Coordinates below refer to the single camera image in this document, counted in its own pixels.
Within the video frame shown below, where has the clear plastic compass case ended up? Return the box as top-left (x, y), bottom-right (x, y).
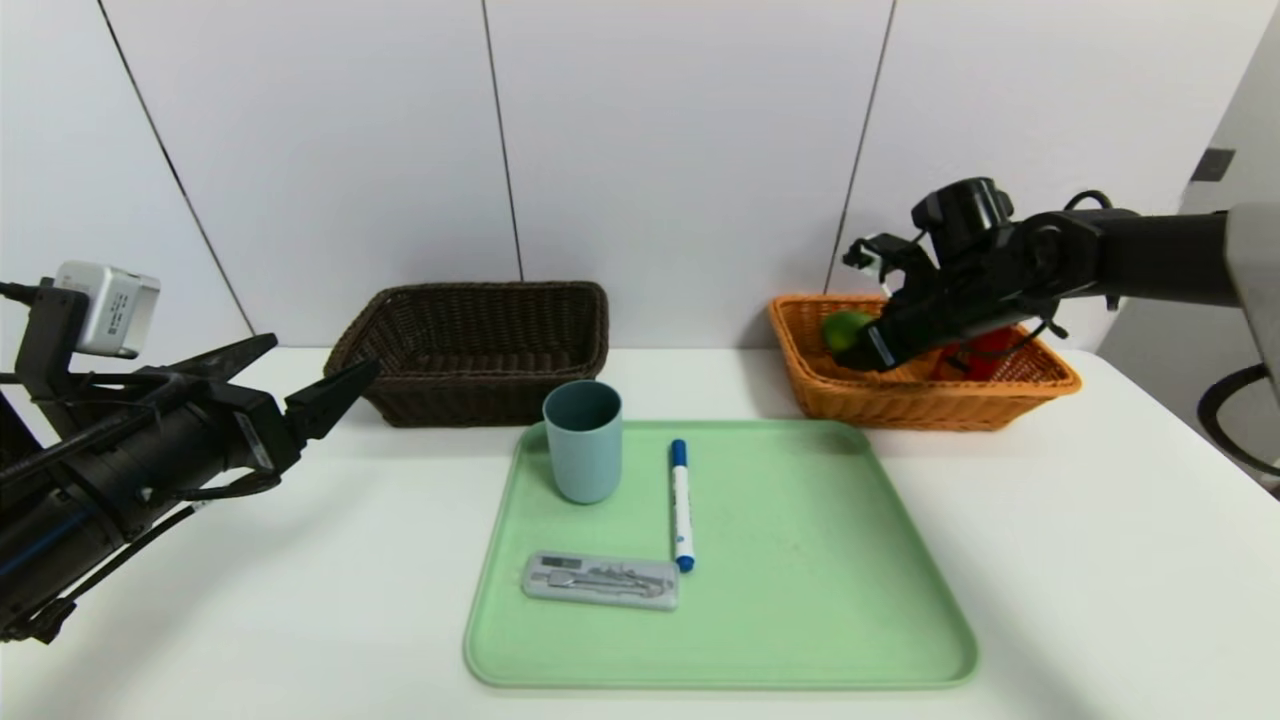
top-left (522, 549), bottom-right (680, 610)

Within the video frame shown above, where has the left black camera bracket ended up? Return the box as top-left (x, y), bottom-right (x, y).
top-left (15, 278), bottom-right (91, 401)

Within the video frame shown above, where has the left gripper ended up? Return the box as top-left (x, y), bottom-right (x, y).
top-left (111, 332), bottom-right (382, 543)

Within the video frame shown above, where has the blue-grey plastic cup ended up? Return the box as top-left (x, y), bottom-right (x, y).
top-left (543, 380), bottom-right (624, 504)

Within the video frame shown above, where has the right black camera bracket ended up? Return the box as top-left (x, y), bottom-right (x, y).
top-left (843, 233), bottom-right (931, 296)

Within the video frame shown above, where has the black camera bracket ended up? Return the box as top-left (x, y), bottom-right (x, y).
top-left (843, 233), bottom-right (931, 296)
top-left (15, 278), bottom-right (91, 401)

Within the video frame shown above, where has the green lime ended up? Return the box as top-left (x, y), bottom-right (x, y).
top-left (822, 310), bottom-right (877, 353)

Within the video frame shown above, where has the red soda can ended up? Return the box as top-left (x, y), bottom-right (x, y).
top-left (930, 328), bottom-right (1021, 382)

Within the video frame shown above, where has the orange wicker basket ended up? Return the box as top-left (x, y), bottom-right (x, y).
top-left (767, 294), bottom-right (1083, 432)

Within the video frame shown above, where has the dark brown wicker basket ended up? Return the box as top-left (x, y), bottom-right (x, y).
top-left (325, 282), bottom-right (610, 429)

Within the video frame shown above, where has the thick black looped cable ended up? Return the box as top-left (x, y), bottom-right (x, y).
top-left (1197, 365), bottom-right (1280, 477)

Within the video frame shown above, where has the light green plastic tray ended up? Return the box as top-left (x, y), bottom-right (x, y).
top-left (465, 420), bottom-right (979, 688)

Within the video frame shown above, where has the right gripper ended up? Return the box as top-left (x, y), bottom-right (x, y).
top-left (831, 286), bottom-right (953, 372)

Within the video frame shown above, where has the white marker with blue cap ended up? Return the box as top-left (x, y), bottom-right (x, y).
top-left (669, 439), bottom-right (695, 572)

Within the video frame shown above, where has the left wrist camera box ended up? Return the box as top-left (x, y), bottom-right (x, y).
top-left (55, 262), bottom-right (161, 359)

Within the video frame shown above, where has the silver drawing compass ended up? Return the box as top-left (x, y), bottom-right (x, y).
top-left (545, 566), bottom-right (669, 598)

